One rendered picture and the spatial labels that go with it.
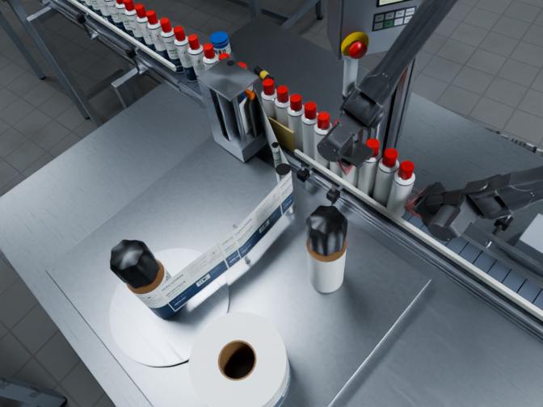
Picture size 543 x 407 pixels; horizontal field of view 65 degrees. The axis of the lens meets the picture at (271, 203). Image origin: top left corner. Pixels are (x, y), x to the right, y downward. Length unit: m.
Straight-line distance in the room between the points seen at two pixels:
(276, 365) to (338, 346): 0.21
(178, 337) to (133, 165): 0.65
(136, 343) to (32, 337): 1.29
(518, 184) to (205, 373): 0.71
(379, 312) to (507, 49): 2.47
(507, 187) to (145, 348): 0.88
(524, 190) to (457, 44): 2.38
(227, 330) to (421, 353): 0.48
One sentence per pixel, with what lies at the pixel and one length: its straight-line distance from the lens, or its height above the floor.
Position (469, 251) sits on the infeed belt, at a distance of 1.21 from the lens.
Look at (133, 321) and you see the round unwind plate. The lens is 1.16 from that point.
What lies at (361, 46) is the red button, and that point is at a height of 1.34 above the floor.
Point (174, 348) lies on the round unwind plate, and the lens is 1.10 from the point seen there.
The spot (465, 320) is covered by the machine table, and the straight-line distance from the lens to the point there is 1.19.
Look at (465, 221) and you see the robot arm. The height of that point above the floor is 1.09.
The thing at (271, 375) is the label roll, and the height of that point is 1.02.
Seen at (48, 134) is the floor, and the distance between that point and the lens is 3.13.
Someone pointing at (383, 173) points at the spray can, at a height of 1.03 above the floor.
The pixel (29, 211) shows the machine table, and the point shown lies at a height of 0.83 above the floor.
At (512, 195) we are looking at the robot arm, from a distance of 0.95.
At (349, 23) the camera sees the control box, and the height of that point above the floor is 1.38.
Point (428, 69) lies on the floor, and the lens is 3.01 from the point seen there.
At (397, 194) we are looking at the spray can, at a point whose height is 1.00.
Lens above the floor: 1.91
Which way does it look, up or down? 57 degrees down
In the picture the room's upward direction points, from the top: 11 degrees counter-clockwise
